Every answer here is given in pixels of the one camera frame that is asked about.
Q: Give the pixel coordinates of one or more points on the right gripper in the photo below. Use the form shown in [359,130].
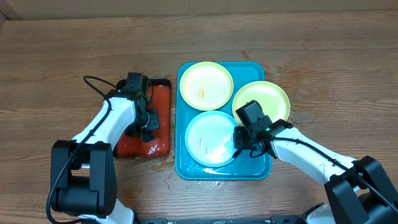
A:
[241,140]

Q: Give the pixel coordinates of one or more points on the black tray with red liquid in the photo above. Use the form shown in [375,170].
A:
[133,146]

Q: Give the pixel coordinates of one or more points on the yellow plate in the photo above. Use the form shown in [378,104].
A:
[272,99]
[206,86]

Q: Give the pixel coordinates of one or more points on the light blue plate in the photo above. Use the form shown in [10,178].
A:
[209,138]

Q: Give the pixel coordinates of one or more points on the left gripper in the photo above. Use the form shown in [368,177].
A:
[155,123]

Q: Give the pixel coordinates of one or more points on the teal plastic serving tray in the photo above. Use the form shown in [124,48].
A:
[243,167]

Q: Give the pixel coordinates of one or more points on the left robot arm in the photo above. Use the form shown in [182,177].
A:
[83,176]

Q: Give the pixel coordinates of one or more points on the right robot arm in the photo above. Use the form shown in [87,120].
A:
[358,191]

